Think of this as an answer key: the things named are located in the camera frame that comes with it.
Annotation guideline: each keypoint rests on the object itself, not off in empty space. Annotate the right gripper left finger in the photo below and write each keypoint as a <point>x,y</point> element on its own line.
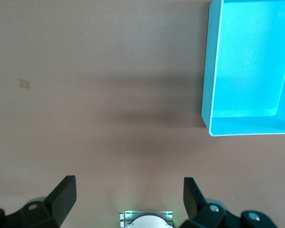
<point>59,199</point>

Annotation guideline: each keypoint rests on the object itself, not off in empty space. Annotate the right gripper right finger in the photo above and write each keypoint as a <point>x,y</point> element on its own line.
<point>194,204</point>

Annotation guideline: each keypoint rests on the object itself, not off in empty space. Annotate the blue plastic box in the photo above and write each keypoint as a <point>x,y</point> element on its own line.
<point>247,59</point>

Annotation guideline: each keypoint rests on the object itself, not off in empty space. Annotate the brown tape patch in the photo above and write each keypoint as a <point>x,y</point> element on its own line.
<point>25,83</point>

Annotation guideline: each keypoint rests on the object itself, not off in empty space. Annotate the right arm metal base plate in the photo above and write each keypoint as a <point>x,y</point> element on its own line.
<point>123,217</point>

